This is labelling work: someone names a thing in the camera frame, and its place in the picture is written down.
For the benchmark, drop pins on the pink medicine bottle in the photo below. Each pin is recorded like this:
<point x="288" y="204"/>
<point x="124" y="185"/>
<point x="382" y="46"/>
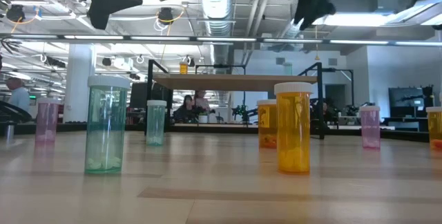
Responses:
<point x="370" y="127"/>
<point x="47" y="123"/>

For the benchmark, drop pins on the long linear ceiling light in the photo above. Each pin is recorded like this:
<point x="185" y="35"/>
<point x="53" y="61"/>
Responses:
<point x="224" y="39"/>

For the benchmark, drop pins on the black computer monitor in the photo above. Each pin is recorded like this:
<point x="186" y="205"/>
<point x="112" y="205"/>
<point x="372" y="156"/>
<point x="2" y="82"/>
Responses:
<point x="405" y="99"/>
<point x="138" y="96"/>

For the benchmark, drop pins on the white round column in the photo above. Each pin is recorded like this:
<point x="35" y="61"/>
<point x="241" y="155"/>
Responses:
<point x="79" y="82"/>

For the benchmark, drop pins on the wooden shelf with black legs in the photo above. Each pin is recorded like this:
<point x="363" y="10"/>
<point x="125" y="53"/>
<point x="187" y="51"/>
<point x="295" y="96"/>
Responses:
<point x="235" y="83"/>

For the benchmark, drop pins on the black ceiling speaker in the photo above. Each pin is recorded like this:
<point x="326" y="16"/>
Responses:
<point x="15" y="13"/>
<point x="165" y="15"/>

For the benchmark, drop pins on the large orange medicine bottle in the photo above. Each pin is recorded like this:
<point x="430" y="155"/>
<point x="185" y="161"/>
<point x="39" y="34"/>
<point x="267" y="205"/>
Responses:
<point x="435" y="127"/>

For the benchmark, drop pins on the person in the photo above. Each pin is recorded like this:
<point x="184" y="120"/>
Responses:
<point x="19" y="97"/>
<point x="202" y="103"/>
<point x="186" y="111"/>

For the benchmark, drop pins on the silver ventilation duct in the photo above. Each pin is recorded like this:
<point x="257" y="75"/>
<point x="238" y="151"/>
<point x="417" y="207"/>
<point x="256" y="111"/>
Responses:
<point x="217" y="6"/>

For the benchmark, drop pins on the small orange medicine bottle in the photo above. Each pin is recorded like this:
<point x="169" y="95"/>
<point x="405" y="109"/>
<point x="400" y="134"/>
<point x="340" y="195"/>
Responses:
<point x="183" y="68"/>
<point x="293" y="130"/>
<point x="266" y="127"/>

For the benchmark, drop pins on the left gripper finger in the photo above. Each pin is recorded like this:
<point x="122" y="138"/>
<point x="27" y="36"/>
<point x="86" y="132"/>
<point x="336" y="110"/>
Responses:
<point x="110" y="4"/>

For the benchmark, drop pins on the rectangular ceiling light panel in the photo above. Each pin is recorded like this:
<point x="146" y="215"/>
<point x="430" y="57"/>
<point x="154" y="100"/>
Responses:
<point x="355" y="19"/>

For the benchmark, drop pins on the green medicine bottle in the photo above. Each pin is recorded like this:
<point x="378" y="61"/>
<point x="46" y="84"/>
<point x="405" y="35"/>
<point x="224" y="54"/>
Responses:
<point x="156" y="123"/>
<point x="287" y="69"/>
<point x="105" y="130"/>

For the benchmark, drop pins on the small white plant pot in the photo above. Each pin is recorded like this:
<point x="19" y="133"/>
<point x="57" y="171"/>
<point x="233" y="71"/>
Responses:
<point x="203" y="118"/>

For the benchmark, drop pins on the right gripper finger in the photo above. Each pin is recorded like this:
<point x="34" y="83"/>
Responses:
<point x="317" y="10"/>

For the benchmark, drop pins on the yellow hanging pendant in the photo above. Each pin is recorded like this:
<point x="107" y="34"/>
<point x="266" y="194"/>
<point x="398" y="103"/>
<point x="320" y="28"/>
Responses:
<point x="316" y="57"/>

